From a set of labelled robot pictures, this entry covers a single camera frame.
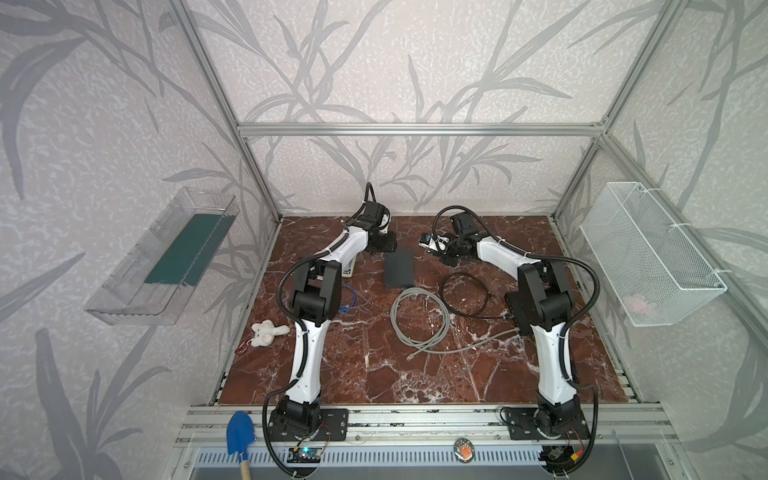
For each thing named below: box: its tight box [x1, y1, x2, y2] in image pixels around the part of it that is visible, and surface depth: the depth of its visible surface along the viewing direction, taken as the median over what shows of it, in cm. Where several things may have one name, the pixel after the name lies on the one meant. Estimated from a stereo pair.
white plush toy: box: [251, 319, 290, 347], surface depth 88 cm
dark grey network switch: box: [384, 248, 415, 288], surface depth 106 cm
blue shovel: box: [226, 411, 255, 480], surface depth 74 cm
